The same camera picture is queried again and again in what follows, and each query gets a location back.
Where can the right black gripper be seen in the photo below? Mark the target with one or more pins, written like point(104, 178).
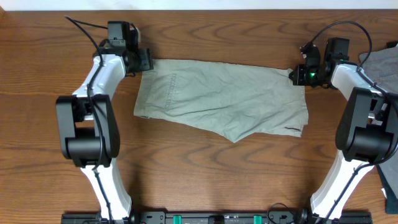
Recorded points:
point(298, 79)

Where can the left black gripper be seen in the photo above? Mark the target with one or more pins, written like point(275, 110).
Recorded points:
point(146, 60)

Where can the khaki green shorts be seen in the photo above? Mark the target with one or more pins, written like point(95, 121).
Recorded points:
point(231, 100)

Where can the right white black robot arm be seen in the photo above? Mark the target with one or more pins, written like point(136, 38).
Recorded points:
point(366, 135)

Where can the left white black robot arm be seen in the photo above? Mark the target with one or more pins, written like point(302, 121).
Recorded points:
point(89, 134)

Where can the grey folded garment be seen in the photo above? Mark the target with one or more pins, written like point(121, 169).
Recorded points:
point(370, 71)

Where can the dark folded cloth pile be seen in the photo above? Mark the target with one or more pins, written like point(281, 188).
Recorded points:
point(386, 72)

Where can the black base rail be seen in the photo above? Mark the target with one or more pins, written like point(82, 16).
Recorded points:
point(281, 216)

